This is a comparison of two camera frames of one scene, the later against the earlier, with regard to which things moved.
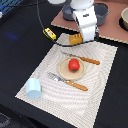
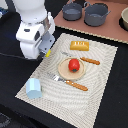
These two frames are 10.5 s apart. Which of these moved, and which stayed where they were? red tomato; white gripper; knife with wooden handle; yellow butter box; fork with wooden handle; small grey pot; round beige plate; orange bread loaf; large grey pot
Moved: yellow butter box; white gripper; orange bread loaf
Stayed: knife with wooden handle; red tomato; round beige plate; small grey pot; fork with wooden handle; large grey pot
